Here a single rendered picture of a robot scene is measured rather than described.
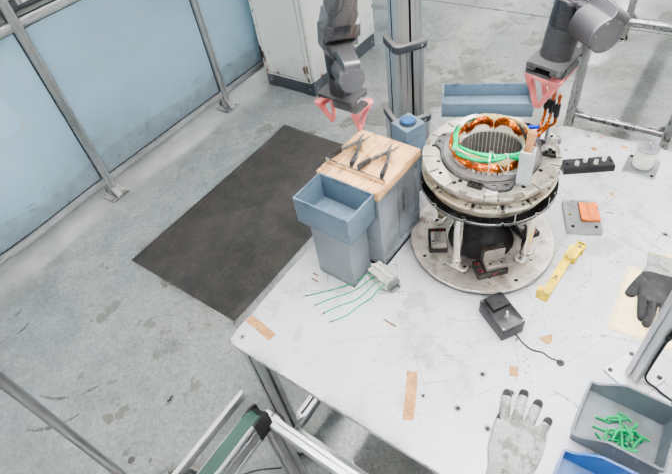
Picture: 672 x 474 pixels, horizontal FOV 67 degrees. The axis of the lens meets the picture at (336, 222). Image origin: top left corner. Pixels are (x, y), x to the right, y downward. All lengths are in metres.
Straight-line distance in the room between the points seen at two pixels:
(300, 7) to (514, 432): 2.74
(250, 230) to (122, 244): 0.71
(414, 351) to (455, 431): 0.21
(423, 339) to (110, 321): 1.72
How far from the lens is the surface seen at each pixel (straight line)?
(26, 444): 2.52
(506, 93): 1.61
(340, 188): 1.28
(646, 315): 1.42
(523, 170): 1.17
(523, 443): 1.18
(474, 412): 1.22
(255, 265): 2.54
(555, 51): 1.00
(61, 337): 2.74
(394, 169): 1.28
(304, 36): 3.44
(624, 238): 1.59
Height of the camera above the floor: 1.89
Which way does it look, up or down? 45 degrees down
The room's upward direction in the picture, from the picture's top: 10 degrees counter-clockwise
